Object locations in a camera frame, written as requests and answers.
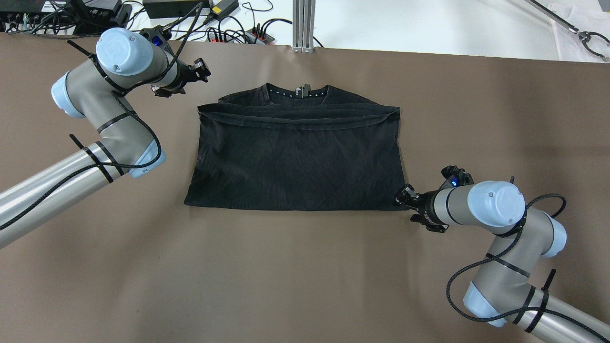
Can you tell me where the aluminium frame post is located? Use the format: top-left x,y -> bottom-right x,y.
291,0 -> 315,54

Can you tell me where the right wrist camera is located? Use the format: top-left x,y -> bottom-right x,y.
439,165 -> 475,190

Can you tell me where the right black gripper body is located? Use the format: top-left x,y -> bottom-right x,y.
409,191 -> 449,233

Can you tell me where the black printed t-shirt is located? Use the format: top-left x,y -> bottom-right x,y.
184,84 -> 405,211

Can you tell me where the long reach grabber tool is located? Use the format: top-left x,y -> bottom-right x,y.
526,0 -> 610,62

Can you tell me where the black power adapter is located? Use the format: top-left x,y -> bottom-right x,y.
142,0 -> 238,19

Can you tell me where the red black usb hub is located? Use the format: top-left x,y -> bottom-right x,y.
204,28 -> 276,45

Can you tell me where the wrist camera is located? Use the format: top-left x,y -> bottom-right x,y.
139,25 -> 174,56
439,165 -> 475,190

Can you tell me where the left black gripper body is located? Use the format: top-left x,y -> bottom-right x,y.
151,61 -> 198,98

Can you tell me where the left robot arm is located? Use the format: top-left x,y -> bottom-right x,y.
1,28 -> 211,247

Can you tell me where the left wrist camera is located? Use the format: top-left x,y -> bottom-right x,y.
139,25 -> 174,56

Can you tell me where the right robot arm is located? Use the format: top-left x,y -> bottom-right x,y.
395,178 -> 609,343

